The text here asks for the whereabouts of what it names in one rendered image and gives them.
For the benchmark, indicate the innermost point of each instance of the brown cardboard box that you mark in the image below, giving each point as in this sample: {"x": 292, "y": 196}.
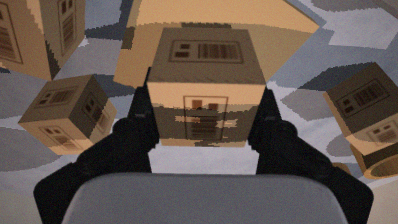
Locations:
{"x": 37, "y": 37}
{"x": 69, "y": 115}
{"x": 365, "y": 107}
{"x": 205, "y": 86}

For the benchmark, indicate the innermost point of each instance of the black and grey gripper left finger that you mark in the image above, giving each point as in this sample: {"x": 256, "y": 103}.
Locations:
{"x": 119, "y": 152}

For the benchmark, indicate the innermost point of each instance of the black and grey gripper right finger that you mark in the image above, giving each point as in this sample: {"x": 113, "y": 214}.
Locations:
{"x": 277, "y": 141}

